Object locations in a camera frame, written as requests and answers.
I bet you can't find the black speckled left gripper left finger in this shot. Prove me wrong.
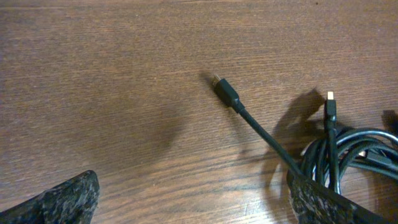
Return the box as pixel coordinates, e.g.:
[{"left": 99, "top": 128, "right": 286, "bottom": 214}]
[{"left": 1, "top": 170, "right": 100, "bottom": 223}]

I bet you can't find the thick black HDMI cable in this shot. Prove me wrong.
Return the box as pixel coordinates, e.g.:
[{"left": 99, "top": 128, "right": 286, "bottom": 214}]
[{"left": 212, "top": 73, "right": 398, "bottom": 195}]

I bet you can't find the black speckled left gripper right finger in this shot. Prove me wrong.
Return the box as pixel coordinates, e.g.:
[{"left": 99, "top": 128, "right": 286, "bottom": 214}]
[{"left": 287, "top": 171, "right": 389, "bottom": 224}]

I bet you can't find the thin black USB cable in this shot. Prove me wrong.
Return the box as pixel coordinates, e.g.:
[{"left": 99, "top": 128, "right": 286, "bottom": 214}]
[{"left": 300, "top": 91, "right": 398, "bottom": 175}]

